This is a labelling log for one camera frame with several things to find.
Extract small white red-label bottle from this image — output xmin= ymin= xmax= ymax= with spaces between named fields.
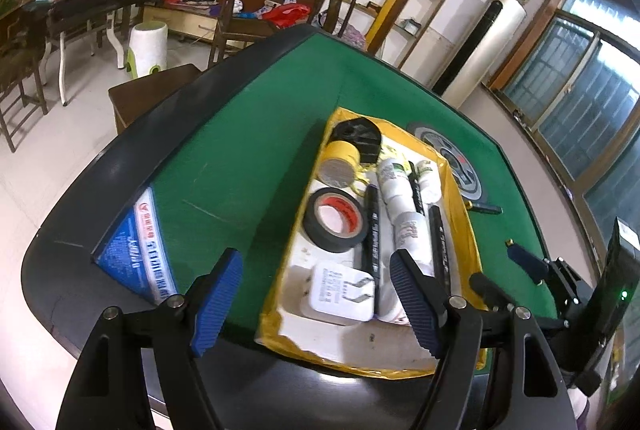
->
xmin=376 ymin=283 xmax=409 ymax=326

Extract black pen gold tips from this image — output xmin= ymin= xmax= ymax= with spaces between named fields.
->
xmin=428 ymin=205 xmax=451 ymax=293

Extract white bottle red label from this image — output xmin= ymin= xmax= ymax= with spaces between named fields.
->
xmin=394 ymin=212 xmax=434 ymax=276

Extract white power adapter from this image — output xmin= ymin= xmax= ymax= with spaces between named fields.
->
xmin=300 ymin=260 xmax=375 ymax=326

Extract black marker white arrows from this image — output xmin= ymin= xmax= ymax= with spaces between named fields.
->
xmin=361 ymin=184 xmax=381 ymax=313

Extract black marker yellow cap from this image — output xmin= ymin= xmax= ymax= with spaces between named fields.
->
xmin=464 ymin=200 xmax=503 ymax=215

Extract black tape red core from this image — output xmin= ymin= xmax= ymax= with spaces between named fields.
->
xmin=303 ymin=187 xmax=368 ymax=253

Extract white bottle green label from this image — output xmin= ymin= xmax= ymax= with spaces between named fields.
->
xmin=376 ymin=158 xmax=416 ymax=224

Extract white bottle printed label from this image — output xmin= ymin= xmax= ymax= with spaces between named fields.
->
xmin=416 ymin=159 xmax=442 ymax=205

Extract yellow tape roll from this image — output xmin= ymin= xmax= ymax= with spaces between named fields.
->
xmin=318 ymin=141 xmax=360 ymax=188

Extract yellow cardboard tray box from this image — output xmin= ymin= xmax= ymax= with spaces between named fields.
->
xmin=257 ymin=108 xmax=482 ymax=380

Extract grey round table centre panel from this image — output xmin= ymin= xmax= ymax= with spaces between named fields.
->
xmin=407 ymin=122 xmax=484 ymax=201

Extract white standing air conditioner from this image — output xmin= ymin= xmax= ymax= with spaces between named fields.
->
xmin=431 ymin=0 xmax=526 ymax=109

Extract wooden chair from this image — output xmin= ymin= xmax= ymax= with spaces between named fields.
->
xmin=207 ymin=0 xmax=277 ymax=68

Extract red plastic bag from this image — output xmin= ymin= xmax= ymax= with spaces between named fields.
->
xmin=262 ymin=3 xmax=311 ymax=29

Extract black side table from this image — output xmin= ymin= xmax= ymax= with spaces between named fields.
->
xmin=24 ymin=0 xmax=154 ymax=106

